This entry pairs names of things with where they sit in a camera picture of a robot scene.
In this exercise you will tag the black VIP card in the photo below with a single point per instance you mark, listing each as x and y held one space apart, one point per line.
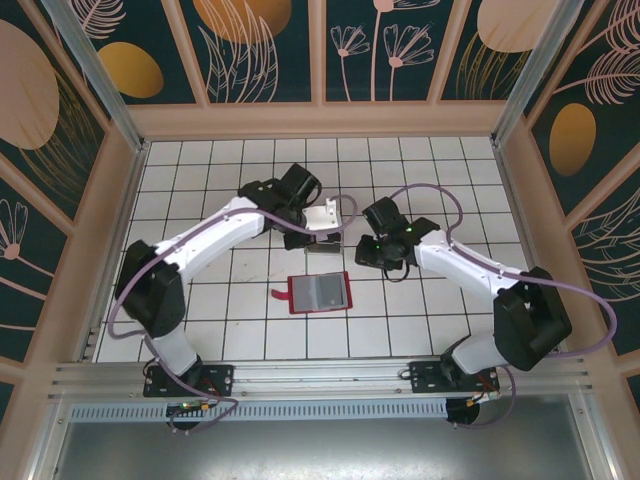
325 248

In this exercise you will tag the red leather card holder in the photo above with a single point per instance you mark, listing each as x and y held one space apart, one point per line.
305 295

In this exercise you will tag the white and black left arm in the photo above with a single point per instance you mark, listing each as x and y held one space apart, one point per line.
215 230

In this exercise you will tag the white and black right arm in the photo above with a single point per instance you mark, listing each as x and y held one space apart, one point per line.
450 255

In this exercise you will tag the grey metal sheet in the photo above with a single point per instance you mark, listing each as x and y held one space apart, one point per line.
320 450

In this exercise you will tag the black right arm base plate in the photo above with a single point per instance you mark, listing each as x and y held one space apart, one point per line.
425 377

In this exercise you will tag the aluminium mounting rail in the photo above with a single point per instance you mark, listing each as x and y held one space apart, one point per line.
320 375

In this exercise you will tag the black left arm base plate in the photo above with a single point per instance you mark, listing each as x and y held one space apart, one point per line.
220 380

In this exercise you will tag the aluminium frame post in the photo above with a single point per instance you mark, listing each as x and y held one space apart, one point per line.
530 75
100 85

